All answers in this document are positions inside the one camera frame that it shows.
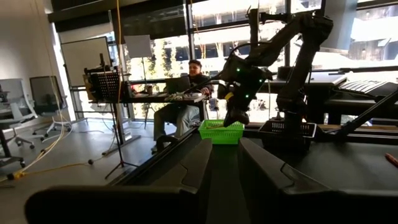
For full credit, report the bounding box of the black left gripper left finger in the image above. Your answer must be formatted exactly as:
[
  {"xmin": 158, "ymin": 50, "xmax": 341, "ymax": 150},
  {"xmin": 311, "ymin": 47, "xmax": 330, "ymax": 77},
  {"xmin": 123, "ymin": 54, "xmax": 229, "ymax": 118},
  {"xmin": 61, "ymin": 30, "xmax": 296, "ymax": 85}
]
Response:
[{"xmin": 24, "ymin": 138, "xmax": 214, "ymax": 224}]

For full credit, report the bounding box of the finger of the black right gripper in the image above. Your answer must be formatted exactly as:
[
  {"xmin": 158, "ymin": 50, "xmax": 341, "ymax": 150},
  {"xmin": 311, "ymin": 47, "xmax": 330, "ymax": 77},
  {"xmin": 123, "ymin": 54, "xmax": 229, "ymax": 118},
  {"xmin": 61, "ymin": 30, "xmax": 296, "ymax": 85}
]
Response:
[
  {"xmin": 235, "ymin": 111, "xmax": 251, "ymax": 126},
  {"xmin": 223, "ymin": 111, "xmax": 238, "ymax": 128}
]

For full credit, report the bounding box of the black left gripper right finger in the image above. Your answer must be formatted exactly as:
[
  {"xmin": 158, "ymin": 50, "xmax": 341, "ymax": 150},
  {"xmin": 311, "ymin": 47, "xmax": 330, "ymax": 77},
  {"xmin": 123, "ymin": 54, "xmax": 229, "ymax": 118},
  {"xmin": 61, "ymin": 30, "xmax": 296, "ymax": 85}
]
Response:
[{"xmin": 238, "ymin": 136, "xmax": 398, "ymax": 224}]

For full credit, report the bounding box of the green plastic basket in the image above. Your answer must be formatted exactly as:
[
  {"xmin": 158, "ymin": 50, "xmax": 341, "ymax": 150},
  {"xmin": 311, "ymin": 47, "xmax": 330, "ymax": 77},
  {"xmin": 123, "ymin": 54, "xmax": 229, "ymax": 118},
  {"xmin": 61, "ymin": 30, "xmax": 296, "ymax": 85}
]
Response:
[{"xmin": 198, "ymin": 119, "xmax": 245, "ymax": 146}]

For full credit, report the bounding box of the black plastic basket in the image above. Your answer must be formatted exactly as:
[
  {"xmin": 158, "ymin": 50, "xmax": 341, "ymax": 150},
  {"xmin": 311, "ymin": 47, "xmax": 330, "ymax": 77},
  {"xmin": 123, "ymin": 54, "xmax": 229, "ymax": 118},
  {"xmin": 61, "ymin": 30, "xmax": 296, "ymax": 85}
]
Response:
[{"xmin": 257, "ymin": 119, "xmax": 317, "ymax": 152}]

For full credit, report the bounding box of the person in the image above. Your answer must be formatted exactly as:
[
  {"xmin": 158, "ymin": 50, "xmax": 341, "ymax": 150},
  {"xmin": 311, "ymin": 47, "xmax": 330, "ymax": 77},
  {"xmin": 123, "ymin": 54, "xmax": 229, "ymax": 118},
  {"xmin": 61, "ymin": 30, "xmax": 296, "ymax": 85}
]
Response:
[{"xmin": 151, "ymin": 58, "xmax": 215, "ymax": 154}]

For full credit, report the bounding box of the grey laptop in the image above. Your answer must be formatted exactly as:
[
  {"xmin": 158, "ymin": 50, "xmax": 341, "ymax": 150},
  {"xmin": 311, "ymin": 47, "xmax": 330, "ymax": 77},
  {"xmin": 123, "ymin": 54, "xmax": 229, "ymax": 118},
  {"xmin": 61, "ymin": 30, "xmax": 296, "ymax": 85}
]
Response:
[{"xmin": 164, "ymin": 75, "xmax": 192, "ymax": 95}]

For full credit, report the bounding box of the black table mat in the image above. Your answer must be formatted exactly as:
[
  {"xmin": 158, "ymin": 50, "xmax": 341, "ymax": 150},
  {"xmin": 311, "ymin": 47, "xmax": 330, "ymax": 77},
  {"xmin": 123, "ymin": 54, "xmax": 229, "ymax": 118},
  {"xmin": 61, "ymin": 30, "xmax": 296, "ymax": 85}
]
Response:
[{"xmin": 118, "ymin": 133, "xmax": 398, "ymax": 224}]

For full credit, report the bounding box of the black desk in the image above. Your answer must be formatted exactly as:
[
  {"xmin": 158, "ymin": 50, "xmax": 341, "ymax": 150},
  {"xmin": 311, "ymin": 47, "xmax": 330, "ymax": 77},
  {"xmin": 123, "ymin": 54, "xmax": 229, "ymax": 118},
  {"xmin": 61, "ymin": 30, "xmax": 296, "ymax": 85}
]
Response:
[{"xmin": 88, "ymin": 91, "xmax": 209, "ymax": 156}]

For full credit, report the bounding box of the black tripod stand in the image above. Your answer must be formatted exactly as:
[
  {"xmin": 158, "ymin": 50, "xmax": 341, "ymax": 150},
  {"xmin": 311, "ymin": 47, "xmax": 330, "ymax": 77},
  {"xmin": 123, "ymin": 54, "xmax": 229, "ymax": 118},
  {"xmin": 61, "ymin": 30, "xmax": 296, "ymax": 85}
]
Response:
[{"xmin": 99, "ymin": 52, "xmax": 140, "ymax": 180}]

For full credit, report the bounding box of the white square panel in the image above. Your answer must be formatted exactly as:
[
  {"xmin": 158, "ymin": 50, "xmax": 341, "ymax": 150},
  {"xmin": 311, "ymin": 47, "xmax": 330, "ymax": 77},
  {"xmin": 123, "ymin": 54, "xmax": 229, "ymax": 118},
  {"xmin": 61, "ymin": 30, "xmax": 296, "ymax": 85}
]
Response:
[{"xmin": 123, "ymin": 34, "xmax": 154, "ymax": 59}]

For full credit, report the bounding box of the black keyboard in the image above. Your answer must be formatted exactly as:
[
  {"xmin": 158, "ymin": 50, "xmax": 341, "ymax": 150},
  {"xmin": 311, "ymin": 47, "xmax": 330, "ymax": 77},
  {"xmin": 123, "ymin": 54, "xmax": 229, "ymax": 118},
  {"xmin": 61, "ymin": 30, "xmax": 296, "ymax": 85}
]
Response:
[{"xmin": 337, "ymin": 80, "xmax": 398, "ymax": 98}]

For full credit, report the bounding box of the black perforated metal box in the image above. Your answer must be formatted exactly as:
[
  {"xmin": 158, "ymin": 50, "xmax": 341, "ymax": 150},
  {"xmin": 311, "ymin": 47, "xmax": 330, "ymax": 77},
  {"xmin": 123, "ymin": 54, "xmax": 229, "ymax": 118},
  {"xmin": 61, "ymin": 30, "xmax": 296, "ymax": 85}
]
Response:
[{"xmin": 83, "ymin": 65, "xmax": 124, "ymax": 102}]

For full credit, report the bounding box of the white rolling whiteboard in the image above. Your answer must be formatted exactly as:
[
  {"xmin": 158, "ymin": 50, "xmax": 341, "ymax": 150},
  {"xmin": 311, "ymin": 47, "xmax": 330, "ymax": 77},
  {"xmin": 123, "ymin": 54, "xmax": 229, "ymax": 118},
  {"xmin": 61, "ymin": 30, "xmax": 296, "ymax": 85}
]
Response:
[{"xmin": 60, "ymin": 36, "xmax": 113, "ymax": 122}]

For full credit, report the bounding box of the grey office chair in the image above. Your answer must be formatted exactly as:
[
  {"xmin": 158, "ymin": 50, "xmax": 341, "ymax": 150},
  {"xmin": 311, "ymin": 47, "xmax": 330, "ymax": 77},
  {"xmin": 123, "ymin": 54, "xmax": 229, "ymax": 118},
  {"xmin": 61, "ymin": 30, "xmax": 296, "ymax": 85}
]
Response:
[
  {"xmin": 29, "ymin": 75, "xmax": 72, "ymax": 142},
  {"xmin": 0, "ymin": 77, "xmax": 38, "ymax": 150}
]

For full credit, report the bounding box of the black frame hook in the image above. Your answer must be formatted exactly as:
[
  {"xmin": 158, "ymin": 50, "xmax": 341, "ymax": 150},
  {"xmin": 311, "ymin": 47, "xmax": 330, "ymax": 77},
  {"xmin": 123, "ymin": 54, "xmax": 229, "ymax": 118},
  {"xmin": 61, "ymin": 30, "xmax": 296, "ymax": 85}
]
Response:
[{"xmin": 155, "ymin": 134, "xmax": 180, "ymax": 153}]

